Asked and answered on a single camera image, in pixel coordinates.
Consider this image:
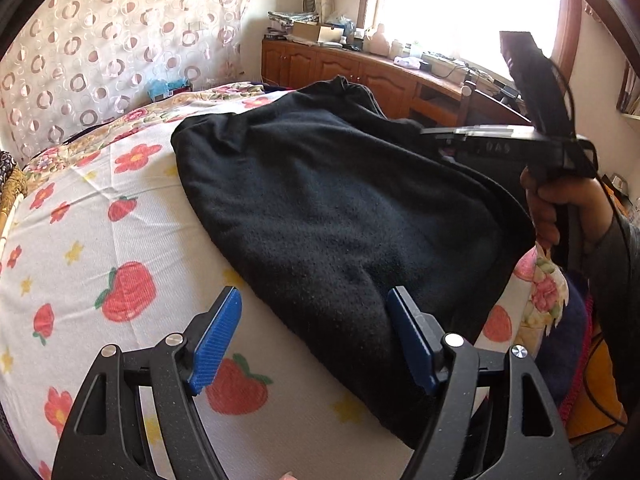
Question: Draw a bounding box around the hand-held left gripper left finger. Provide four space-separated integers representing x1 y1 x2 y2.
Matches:
50 285 244 480

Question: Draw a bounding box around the wooden cabinet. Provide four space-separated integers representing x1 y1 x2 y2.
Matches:
261 39 531 127

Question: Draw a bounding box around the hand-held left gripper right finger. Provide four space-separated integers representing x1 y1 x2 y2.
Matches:
385 286 576 480

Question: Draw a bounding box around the black t-shirt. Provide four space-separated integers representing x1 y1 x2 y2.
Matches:
170 75 537 450

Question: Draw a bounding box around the window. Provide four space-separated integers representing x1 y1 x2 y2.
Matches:
366 0 577 82

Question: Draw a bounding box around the beige floral quilt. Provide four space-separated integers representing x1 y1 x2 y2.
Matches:
22 81 283 173

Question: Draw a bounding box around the cardboard box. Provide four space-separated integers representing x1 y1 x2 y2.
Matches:
291 21 347 46

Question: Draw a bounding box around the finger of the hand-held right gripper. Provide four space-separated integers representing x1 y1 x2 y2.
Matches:
419 126 464 149

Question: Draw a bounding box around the person's right hand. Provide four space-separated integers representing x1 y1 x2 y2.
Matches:
519 165 616 249

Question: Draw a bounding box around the white flower print bed sheet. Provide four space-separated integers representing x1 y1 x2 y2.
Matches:
0 110 526 480

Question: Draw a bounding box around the yellow patterned folded cloth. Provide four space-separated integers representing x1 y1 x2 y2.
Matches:
0 166 29 223

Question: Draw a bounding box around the person's right forearm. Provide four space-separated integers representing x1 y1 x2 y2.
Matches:
582 207 640 413

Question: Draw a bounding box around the navy and red blanket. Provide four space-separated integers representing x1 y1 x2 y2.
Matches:
537 270 597 403

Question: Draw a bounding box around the blue plastic bag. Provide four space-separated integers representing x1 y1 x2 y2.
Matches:
146 77 194 102

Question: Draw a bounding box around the circle pattern sheer curtain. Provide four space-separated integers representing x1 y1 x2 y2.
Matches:
0 0 259 167

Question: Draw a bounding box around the stack of papers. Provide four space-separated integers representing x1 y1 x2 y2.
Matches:
267 10 322 37

